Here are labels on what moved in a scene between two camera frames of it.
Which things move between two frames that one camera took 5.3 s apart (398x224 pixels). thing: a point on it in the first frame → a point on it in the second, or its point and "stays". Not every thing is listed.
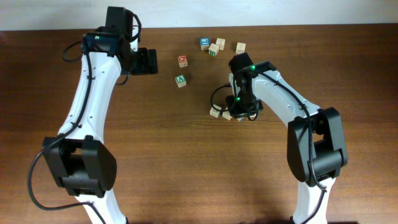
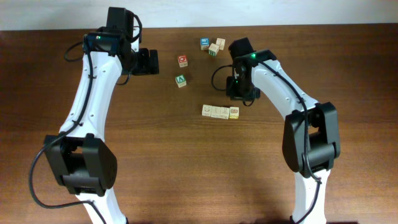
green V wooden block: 181,81 stays
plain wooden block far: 221,42 stays
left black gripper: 143,66 stays
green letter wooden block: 213,50 stays
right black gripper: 234,111 → 231,93
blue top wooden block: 204,43 stays
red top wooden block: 183,61 stays
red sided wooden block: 226,115 → 216,111
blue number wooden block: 214,112 → 206,111
